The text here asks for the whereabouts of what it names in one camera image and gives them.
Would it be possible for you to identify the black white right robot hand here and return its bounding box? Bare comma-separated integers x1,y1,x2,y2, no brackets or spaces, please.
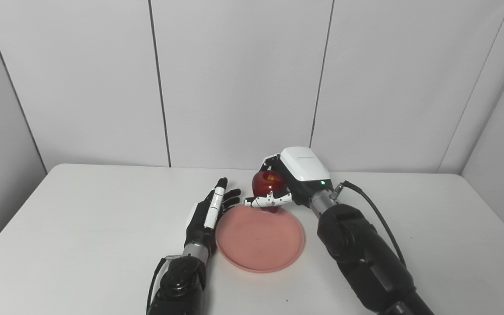
244,147,335,208

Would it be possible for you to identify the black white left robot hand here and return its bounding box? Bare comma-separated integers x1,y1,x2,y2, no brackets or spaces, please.
184,177,242,256

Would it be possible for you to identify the red apple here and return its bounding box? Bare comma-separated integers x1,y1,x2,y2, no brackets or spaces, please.
252,171,287,214

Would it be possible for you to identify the pink round plate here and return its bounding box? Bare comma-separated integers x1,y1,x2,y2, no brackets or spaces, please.
215,205,305,273

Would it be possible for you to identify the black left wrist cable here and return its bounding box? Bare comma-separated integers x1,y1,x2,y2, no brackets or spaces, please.
146,256,167,313

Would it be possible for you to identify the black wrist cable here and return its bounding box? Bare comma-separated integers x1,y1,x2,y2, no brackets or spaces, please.
333,180,407,267
146,256,167,313

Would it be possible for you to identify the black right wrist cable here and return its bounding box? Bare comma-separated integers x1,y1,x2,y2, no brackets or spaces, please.
333,180,407,267

